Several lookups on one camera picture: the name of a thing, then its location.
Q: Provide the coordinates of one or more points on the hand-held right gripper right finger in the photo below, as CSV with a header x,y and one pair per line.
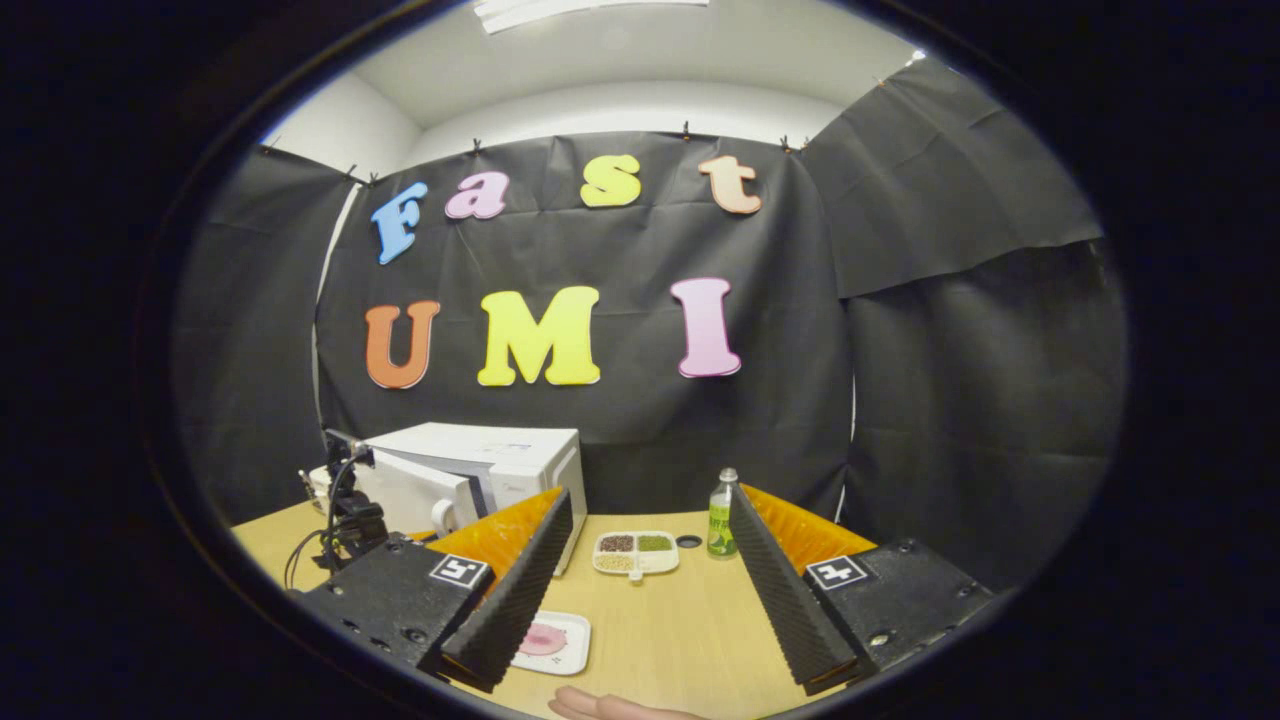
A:
x,y
790,600

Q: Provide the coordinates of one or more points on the large ceiling light panel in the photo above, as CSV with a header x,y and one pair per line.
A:
x,y
590,12

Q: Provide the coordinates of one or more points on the green drink bottle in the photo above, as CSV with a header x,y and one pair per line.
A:
x,y
720,525

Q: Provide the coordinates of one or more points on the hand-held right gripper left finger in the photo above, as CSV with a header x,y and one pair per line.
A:
x,y
520,590

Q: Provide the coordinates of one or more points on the white plate with pink meat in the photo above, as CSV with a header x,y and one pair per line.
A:
x,y
555,640

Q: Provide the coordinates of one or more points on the divided white tray with beans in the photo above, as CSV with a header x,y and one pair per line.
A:
x,y
635,555

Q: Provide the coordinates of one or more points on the white microwave oven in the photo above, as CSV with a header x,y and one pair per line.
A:
x,y
470,445

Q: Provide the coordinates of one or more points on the black backdrop cloth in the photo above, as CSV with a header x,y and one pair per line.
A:
x,y
650,440

